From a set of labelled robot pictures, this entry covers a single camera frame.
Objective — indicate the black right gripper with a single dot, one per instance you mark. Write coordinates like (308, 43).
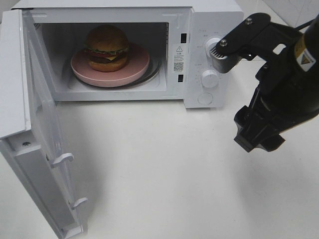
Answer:
(268, 44)

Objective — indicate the round white door button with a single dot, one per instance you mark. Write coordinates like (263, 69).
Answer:
(205, 98)

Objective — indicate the pink round plate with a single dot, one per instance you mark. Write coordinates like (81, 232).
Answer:
(135, 67)

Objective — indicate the burger with lettuce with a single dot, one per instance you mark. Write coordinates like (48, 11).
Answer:
(106, 47)

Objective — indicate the white microwave door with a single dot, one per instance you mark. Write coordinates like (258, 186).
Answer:
(31, 139)

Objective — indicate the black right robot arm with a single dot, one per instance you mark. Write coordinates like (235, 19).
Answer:
(287, 95)

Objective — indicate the lower white microwave knob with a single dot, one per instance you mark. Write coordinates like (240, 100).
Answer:
(209, 79)

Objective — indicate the white microwave knob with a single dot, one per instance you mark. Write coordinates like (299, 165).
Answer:
(210, 44)
(209, 79)

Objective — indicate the upper white microwave knob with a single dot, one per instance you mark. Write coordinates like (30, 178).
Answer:
(210, 44)

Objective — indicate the white warning label sticker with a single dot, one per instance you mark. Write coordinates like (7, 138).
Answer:
(178, 58)

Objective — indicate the glass microwave turntable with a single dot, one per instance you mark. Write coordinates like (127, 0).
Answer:
(152, 70)

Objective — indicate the white microwave oven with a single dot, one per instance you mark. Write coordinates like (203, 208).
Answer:
(155, 25)

